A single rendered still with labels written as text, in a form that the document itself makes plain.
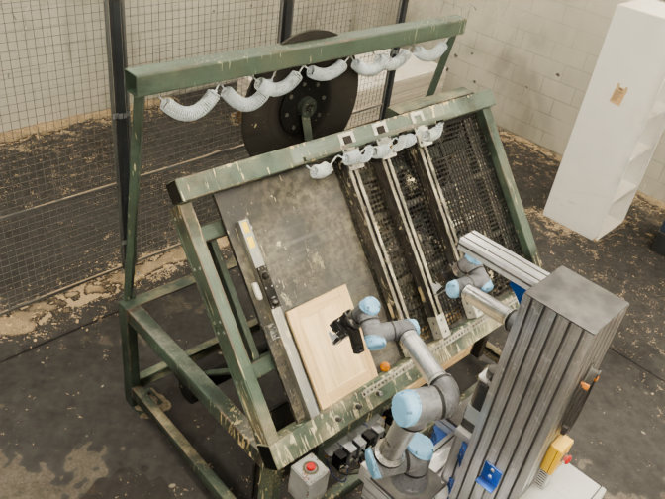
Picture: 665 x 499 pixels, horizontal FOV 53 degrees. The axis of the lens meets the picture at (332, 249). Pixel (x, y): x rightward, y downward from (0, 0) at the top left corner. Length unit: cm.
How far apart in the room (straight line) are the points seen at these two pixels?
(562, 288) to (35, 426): 316
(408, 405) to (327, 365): 103
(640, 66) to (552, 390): 433
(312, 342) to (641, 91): 406
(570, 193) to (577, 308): 462
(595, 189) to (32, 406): 499
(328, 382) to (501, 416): 98
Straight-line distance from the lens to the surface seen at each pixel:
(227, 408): 332
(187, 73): 305
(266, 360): 310
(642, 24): 628
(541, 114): 840
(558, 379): 231
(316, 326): 319
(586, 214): 681
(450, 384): 235
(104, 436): 428
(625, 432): 501
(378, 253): 340
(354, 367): 332
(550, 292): 227
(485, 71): 871
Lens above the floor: 328
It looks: 35 degrees down
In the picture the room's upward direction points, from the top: 9 degrees clockwise
